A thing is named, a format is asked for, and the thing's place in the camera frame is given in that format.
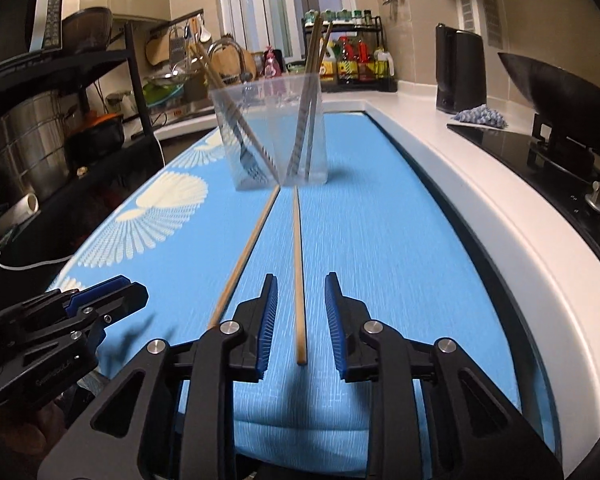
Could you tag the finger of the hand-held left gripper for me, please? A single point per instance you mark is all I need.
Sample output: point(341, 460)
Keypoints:
point(120, 302)
point(95, 290)

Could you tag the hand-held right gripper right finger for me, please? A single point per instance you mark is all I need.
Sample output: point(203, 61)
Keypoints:
point(332, 330)

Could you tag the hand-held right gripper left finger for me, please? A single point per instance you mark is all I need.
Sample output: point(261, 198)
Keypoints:
point(267, 330)

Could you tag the clear plastic utensil container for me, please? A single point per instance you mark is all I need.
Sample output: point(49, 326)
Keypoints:
point(275, 125)

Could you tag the blue shell-patterned mat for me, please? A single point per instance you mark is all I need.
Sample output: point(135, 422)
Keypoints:
point(390, 260)

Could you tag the white roll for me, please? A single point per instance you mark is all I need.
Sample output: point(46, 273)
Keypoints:
point(22, 207)

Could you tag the black and orange pot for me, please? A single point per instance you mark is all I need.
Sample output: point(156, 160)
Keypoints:
point(97, 135)

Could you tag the stainless steel stock pot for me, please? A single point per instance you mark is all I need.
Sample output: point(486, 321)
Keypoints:
point(25, 150)

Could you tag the green plastic basin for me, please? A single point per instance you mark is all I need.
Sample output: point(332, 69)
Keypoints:
point(162, 95)

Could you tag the black metal shelf rack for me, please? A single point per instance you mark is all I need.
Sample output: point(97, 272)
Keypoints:
point(55, 67)

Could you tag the metal strainer bowl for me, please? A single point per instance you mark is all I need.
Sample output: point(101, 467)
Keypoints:
point(170, 76)

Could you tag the black condiment rack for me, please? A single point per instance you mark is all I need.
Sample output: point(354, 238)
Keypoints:
point(350, 87)

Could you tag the black induction cooktop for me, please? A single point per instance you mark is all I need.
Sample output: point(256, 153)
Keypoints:
point(495, 145)

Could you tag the beige hanging cutting board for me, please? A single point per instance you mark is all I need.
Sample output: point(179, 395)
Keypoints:
point(155, 50)

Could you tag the metal grater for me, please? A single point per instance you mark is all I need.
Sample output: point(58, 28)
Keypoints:
point(178, 45)

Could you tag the blue and white dishcloth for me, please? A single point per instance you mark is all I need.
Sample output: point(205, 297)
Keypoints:
point(480, 116)

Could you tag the dark bowl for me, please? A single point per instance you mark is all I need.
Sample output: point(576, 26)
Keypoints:
point(87, 30)

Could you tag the large oil jug yellow label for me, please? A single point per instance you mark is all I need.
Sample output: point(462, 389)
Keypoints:
point(331, 67)

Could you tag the pink soap bottle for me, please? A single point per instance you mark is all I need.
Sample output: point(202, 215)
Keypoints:
point(271, 65)

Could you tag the red label sauce bottle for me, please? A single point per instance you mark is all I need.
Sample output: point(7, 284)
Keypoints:
point(364, 62)
point(346, 62)

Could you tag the wooden cutting board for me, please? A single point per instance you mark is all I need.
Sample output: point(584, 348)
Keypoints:
point(248, 62)

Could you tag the white hanging ladle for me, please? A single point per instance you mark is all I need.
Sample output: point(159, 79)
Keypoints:
point(205, 35)

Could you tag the appliance with button panel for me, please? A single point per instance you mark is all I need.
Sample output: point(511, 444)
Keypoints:
point(47, 15)

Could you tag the metal kitchen faucet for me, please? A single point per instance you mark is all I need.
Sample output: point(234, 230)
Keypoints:
point(230, 44)

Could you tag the black electric kettle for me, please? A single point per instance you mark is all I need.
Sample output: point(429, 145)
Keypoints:
point(460, 70)

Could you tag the grey metal knob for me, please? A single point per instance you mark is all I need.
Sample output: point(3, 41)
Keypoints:
point(597, 199)

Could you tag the row of spice jars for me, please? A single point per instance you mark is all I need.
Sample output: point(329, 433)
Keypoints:
point(340, 16)

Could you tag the black wok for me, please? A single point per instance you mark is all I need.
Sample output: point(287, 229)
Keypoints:
point(555, 90)

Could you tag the narrow wall vent grille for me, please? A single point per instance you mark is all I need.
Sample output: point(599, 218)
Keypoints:
point(464, 2)

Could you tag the wide wall vent grille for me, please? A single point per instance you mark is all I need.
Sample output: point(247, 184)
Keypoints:
point(489, 12)

